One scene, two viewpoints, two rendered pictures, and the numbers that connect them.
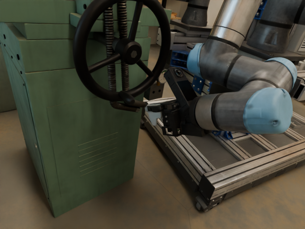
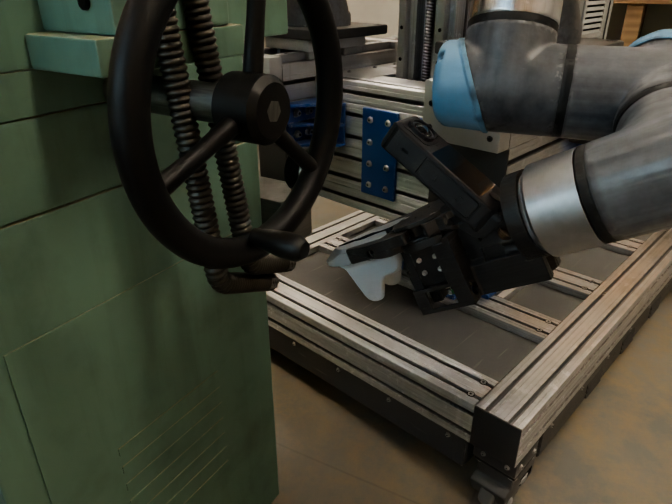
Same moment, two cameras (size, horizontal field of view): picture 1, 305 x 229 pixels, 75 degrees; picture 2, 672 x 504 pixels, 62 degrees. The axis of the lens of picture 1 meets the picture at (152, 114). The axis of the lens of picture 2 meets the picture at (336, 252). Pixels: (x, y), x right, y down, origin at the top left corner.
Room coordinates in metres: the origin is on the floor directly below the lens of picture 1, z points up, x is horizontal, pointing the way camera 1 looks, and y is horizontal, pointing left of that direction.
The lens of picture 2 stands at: (0.03, 0.15, 0.91)
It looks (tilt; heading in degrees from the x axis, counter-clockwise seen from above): 26 degrees down; 345
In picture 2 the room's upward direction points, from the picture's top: straight up
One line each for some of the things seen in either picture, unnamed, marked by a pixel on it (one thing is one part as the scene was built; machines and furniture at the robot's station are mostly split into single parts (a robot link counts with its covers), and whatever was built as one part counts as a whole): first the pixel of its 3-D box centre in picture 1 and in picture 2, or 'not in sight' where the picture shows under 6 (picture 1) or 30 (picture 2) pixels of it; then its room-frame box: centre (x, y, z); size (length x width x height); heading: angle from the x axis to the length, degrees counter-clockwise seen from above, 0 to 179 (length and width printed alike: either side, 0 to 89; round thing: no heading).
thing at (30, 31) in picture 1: (84, 24); (51, 70); (0.73, 0.28, 0.82); 0.40 x 0.21 x 0.04; 134
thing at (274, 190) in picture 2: (149, 86); (267, 210); (0.85, 0.04, 0.58); 0.12 x 0.08 x 0.08; 44
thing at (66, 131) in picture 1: (73, 113); (46, 360); (0.86, 0.41, 0.35); 0.58 x 0.45 x 0.71; 44
